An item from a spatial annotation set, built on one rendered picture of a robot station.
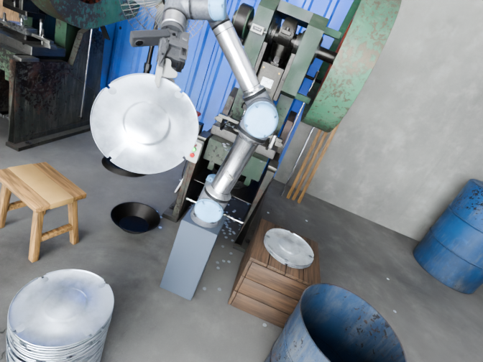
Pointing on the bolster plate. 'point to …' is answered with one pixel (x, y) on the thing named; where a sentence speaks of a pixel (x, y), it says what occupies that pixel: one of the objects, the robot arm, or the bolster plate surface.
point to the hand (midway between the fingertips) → (155, 83)
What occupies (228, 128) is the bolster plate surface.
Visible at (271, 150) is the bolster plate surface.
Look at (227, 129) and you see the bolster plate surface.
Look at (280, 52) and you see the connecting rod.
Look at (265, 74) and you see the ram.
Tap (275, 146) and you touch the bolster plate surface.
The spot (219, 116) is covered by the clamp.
